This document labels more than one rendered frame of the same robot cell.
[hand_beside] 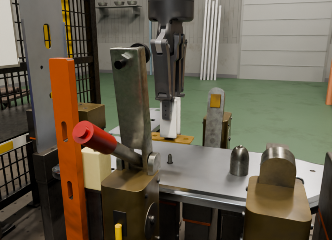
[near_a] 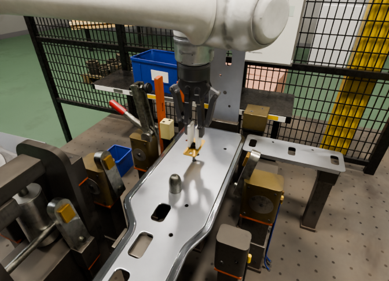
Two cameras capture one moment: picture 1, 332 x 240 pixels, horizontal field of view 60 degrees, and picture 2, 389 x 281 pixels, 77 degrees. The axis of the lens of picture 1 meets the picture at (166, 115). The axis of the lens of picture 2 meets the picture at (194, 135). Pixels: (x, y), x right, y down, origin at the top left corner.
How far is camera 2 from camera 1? 0.82 m
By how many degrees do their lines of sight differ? 84
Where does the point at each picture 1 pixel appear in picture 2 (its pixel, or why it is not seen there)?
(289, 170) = (95, 158)
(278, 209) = (86, 159)
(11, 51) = (287, 54)
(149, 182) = (136, 139)
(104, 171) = (163, 132)
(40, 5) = not seen: hidden behind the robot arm
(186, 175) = (174, 165)
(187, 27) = not seen: outside the picture
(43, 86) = (219, 85)
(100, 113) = (258, 120)
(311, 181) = (153, 225)
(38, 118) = not seen: hidden behind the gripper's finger
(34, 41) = (217, 60)
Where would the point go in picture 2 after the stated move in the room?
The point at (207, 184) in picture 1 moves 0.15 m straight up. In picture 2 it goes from (162, 173) to (157, 126)
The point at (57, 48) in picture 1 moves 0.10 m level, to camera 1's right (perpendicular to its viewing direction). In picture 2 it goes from (235, 66) to (238, 77)
